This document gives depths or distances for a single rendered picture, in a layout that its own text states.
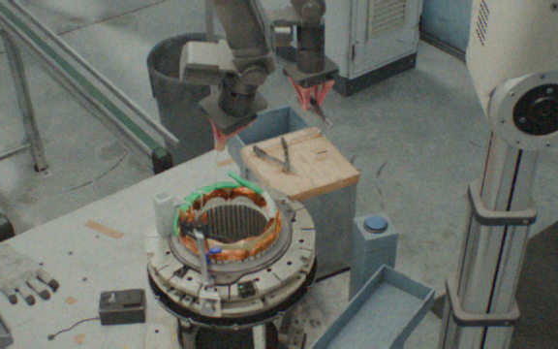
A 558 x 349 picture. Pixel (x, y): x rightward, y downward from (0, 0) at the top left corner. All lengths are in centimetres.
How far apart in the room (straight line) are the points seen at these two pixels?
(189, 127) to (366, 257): 166
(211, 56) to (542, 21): 47
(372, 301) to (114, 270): 70
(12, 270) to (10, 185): 165
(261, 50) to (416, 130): 266
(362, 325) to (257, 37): 59
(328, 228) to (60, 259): 66
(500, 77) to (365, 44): 265
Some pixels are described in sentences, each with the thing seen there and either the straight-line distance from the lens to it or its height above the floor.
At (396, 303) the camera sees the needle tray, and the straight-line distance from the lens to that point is 149.
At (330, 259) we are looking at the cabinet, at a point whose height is 84.
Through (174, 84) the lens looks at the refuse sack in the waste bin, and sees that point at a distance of 305.
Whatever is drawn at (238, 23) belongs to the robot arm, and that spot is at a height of 162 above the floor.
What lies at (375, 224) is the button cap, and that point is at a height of 104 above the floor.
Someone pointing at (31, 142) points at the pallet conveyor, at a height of 16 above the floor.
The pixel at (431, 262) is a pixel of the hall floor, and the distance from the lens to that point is 308.
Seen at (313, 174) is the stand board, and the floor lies 106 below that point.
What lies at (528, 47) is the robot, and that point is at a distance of 120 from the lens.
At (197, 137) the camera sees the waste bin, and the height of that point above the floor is 29.
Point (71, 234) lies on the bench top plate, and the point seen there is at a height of 78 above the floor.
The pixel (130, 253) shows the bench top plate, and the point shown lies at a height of 78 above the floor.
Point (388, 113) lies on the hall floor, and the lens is 385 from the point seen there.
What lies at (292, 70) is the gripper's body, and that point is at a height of 128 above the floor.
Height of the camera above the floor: 210
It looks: 38 degrees down
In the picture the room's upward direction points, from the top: 1 degrees counter-clockwise
